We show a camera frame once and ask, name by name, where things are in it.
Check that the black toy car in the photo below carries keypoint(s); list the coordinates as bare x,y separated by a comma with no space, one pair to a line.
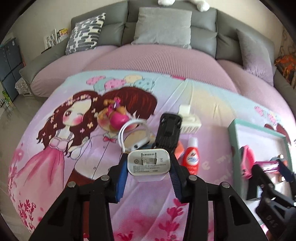
168,132

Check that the pink smart watch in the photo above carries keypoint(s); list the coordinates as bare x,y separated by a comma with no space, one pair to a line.
247,161

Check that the orange decoration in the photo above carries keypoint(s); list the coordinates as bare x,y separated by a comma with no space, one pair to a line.
286,66

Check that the red white bottle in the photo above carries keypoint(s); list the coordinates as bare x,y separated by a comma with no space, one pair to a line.
191,159

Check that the grey purple pillow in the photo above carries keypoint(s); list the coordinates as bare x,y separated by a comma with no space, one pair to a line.
255,58

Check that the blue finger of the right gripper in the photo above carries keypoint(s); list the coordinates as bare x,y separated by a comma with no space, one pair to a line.
286,173
255,182

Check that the black white patterned pillow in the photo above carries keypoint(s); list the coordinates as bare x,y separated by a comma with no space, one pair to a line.
85,35

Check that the grey sofa with pink cover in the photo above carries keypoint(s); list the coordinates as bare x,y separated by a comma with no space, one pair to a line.
214,58

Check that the light grey pillow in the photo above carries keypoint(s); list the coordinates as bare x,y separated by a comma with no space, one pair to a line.
163,26

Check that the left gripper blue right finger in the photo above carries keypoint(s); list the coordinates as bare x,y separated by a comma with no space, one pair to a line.
176,180

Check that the magenta tube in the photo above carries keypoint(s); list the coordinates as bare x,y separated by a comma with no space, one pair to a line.
273,166

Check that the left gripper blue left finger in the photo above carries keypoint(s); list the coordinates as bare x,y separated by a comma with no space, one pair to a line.
120,187

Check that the teal white tray box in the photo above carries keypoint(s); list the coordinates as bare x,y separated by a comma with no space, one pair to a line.
265,144

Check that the cartoon printed bed sheet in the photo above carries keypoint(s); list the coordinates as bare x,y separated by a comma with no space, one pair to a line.
64,141

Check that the books on side shelf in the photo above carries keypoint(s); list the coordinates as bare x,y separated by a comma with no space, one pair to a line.
55,37

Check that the white smart watch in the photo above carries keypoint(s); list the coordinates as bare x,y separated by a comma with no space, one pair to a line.
135,139

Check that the pink puppy toy figure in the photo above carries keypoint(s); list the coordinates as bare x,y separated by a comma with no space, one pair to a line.
113,116

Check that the white plastic holder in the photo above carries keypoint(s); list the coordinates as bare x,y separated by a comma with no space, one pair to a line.
190,122

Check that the white power adapter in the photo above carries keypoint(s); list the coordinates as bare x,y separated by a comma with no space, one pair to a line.
149,164

